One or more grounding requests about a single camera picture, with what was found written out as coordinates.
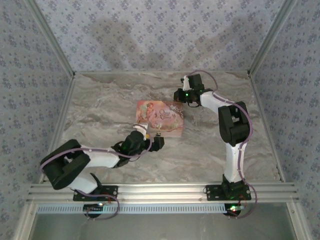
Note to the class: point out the pink storybook box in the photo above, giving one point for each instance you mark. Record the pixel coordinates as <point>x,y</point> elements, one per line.
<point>162,115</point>

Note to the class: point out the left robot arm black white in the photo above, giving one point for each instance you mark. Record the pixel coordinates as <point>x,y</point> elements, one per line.
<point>100,157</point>

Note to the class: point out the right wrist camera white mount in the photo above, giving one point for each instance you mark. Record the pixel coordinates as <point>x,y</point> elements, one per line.
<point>185,83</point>

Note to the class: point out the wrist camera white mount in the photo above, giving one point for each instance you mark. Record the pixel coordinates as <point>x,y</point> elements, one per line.
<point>185,83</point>
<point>140,128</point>

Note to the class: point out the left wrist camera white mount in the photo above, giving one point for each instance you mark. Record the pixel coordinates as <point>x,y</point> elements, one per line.
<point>140,128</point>

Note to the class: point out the aluminium mounting rail beam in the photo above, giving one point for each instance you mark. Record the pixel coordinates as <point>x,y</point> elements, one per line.
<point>162,192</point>

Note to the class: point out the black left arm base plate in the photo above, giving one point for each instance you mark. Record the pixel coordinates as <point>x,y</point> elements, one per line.
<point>111,193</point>

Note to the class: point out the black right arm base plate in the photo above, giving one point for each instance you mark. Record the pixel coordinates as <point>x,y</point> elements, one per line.
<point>213,192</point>

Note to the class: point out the aluminium table side rail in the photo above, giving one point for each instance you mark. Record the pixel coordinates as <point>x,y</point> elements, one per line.
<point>265,120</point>
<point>62,117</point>

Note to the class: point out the aluminium corner post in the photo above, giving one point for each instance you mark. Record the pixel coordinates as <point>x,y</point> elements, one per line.
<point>272,37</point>
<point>51,37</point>

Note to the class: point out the aluminium frame leg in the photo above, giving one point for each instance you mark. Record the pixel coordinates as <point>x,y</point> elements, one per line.
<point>25,222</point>
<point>298,222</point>

